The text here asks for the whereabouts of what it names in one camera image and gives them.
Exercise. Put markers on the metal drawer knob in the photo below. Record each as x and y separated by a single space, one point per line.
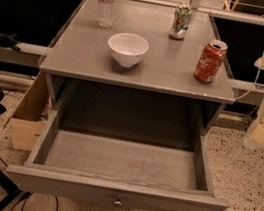
118 201

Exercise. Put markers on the red cola can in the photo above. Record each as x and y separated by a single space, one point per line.
210 61

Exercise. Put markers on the cardboard box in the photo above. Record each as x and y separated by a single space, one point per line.
29 118

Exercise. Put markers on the black cloth on ledge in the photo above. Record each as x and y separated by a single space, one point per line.
0 39

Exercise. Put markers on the white bowl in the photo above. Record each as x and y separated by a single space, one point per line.
127 49

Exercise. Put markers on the grey open top drawer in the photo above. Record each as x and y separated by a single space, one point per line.
149 173

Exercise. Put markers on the white and green soda can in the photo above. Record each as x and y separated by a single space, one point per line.
180 24

